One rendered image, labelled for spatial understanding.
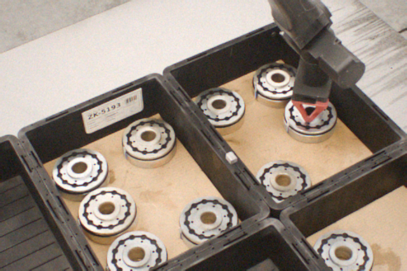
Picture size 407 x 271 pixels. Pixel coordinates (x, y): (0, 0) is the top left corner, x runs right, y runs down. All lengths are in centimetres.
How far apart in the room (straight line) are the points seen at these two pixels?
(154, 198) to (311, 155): 31
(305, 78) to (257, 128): 17
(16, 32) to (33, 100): 131
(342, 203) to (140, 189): 37
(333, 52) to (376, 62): 57
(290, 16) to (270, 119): 37
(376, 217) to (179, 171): 37
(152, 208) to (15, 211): 25
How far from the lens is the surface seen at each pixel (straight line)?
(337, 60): 129
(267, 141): 148
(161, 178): 143
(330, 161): 146
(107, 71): 182
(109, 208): 138
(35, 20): 312
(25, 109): 178
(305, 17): 124
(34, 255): 137
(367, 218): 139
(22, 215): 142
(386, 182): 140
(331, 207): 133
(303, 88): 140
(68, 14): 312
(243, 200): 131
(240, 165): 131
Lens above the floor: 195
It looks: 49 degrees down
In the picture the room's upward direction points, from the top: 2 degrees counter-clockwise
